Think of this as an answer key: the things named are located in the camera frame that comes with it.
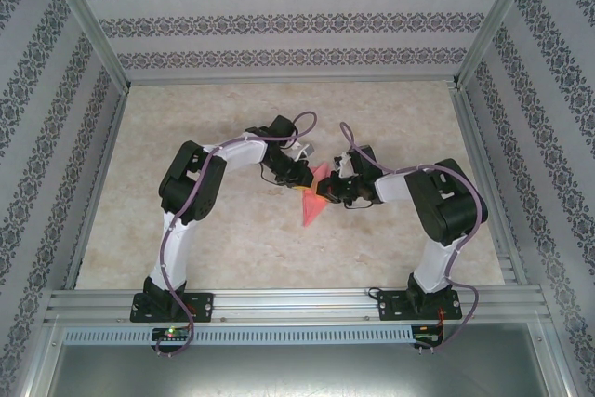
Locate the aluminium frame post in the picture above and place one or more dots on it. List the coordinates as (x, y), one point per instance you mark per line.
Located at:
(562, 360)
(38, 360)
(89, 20)
(498, 20)

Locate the left silver white camera mount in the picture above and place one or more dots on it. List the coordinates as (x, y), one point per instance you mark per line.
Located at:
(304, 150)

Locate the right silver white camera mount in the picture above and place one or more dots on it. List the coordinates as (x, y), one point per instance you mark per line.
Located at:
(341, 164)

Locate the grey sheet metal panel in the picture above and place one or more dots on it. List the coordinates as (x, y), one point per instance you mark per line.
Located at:
(297, 374)

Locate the aluminium side rail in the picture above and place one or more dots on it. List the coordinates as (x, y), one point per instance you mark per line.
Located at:
(484, 183)
(110, 136)

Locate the silver white camera mount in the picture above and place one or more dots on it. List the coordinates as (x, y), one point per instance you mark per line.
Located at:
(304, 150)
(341, 164)

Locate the small circuit board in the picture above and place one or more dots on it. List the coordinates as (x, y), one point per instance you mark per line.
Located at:
(171, 334)
(427, 337)

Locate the long aluminium mounting rail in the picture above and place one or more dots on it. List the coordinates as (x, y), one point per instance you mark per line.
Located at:
(297, 301)

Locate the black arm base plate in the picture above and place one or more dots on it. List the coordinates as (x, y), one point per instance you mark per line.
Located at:
(202, 306)
(390, 306)

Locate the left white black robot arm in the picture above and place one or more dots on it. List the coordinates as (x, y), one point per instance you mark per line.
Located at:
(241, 155)

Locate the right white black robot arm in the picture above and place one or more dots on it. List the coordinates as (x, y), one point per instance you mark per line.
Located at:
(395, 188)

